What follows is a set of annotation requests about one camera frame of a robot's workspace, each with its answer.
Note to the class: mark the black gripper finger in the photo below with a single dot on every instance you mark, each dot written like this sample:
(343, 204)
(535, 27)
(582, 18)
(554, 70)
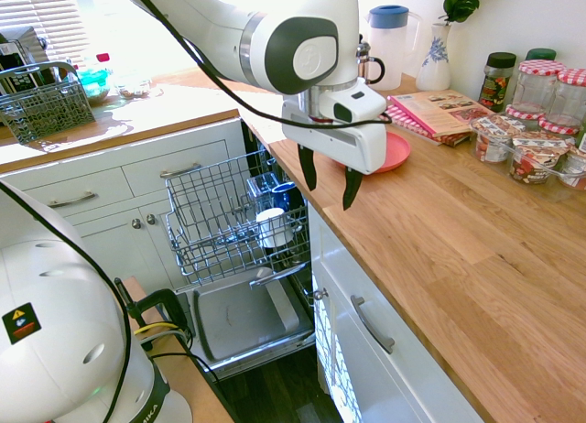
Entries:
(351, 187)
(309, 166)

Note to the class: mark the green leafy plant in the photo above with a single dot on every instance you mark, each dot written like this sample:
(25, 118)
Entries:
(460, 2)

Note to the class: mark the jar with green lid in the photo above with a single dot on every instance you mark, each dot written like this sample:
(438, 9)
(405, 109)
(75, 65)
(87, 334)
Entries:
(541, 54)

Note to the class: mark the silver coffee machine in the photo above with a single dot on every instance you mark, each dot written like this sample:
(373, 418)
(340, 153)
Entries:
(20, 52)

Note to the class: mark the small bowl of nuts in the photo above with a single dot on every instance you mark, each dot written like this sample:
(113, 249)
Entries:
(133, 90)

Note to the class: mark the steel glass French press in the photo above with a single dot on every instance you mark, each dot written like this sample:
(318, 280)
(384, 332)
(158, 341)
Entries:
(365, 70)

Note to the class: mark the grey cutlery basket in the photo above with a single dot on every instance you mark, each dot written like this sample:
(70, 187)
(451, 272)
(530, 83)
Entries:
(46, 109)

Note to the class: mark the white vase with blue flowers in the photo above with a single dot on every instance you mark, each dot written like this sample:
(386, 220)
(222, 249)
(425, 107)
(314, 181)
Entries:
(435, 66)

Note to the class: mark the clear drinking glass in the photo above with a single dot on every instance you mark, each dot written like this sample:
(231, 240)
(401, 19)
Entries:
(260, 187)

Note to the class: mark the spice jar with black lid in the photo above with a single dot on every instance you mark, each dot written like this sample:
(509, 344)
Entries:
(496, 82)

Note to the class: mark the short jar red checkered lid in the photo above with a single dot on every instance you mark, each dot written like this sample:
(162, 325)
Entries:
(558, 126)
(524, 113)

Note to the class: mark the glass jar red checkered lid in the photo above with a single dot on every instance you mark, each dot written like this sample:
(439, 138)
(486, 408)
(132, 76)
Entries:
(535, 86)
(570, 98)

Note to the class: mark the clear plastic tray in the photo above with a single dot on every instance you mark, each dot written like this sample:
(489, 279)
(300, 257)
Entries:
(556, 191)

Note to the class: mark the black clamp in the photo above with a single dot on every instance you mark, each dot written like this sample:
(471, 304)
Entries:
(160, 299)

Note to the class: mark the dark blue mug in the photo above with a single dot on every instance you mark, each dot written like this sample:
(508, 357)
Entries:
(284, 196)

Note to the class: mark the metal knob on white door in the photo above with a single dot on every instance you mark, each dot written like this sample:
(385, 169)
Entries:
(319, 294)

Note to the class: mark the white mug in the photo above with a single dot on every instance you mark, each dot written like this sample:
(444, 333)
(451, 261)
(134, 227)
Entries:
(274, 228)

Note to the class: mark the pink cookbook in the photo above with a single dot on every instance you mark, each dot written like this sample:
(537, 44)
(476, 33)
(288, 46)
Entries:
(439, 111)

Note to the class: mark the yogurt cup with foil lid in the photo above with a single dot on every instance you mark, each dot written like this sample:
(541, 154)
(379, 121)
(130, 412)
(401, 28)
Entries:
(533, 159)
(577, 166)
(492, 139)

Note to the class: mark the open dishwasher door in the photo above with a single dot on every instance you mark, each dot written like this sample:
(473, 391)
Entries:
(242, 322)

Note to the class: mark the red plastic plate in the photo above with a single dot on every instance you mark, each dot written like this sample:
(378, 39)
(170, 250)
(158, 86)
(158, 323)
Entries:
(396, 150)

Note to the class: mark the red checkered book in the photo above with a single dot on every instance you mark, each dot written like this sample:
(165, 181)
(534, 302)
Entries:
(412, 123)

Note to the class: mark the round metal cabinet knob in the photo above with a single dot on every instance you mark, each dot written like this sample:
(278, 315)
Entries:
(136, 223)
(151, 220)

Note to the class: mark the clear pitcher with blue lid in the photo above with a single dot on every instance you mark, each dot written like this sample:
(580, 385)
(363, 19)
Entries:
(393, 52)

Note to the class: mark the wooden robot mounting board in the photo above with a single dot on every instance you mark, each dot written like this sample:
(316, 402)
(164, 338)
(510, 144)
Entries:
(183, 377)

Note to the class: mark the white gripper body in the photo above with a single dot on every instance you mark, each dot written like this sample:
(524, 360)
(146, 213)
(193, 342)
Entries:
(329, 141)

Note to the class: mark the white window blinds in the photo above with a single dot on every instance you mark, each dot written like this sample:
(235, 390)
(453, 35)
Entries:
(41, 11)

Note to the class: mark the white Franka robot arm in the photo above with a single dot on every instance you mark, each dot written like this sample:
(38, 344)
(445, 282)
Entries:
(302, 15)

